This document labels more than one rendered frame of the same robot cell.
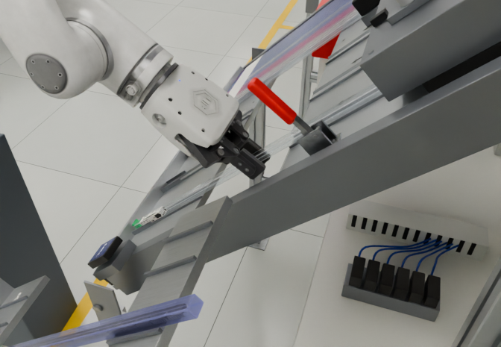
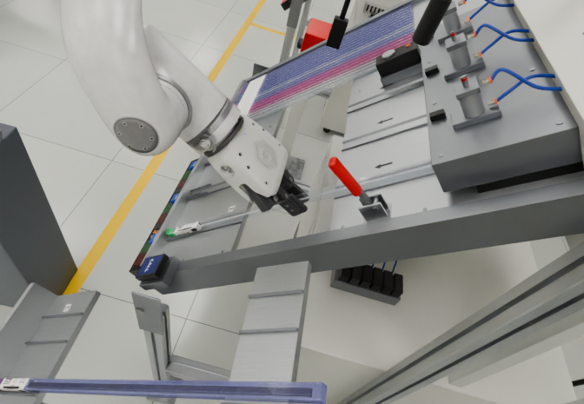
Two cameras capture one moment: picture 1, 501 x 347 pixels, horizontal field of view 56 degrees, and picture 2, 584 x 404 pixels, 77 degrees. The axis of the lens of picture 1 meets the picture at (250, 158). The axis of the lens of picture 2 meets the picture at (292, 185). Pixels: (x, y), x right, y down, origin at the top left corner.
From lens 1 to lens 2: 0.20 m
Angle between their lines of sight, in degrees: 17
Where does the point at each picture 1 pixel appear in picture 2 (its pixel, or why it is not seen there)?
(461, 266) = (410, 261)
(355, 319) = (341, 305)
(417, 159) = (461, 241)
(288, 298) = not seen: hidden behind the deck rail
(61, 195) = (53, 166)
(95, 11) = (176, 66)
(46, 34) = (143, 101)
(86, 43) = (175, 106)
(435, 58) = (494, 171)
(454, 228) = not seen: hidden behind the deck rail
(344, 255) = not seen: hidden behind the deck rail
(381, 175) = (428, 248)
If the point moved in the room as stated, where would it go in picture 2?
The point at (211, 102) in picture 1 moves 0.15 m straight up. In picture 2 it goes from (269, 154) to (292, 62)
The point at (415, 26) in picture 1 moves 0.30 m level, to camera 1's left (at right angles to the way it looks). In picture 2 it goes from (487, 145) to (188, 118)
